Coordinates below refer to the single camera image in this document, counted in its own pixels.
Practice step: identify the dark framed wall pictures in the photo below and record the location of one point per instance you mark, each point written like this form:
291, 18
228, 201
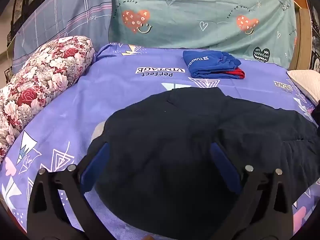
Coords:
20, 5

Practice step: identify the wooden display cabinet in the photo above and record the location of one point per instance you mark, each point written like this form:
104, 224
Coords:
305, 35

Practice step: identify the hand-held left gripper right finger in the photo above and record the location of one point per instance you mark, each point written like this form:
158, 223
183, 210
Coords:
225, 165

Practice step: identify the purple printed bedsheet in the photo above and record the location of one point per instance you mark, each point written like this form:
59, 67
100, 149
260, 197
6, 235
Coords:
112, 100

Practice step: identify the folded blue garment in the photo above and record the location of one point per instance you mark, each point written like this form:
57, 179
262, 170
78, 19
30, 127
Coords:
207, 62

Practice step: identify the floral red white pillow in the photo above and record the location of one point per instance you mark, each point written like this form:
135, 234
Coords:
42, 80

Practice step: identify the grey-blue plaid sheet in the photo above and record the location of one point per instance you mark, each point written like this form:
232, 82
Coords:
62, 17

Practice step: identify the black sweatshirt with grey sleeves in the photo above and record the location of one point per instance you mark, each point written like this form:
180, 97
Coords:
162, 135

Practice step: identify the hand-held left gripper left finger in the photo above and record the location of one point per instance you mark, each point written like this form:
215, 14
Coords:
95, 163

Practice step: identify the green heart-print sheet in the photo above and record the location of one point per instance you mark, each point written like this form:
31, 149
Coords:
190, 17

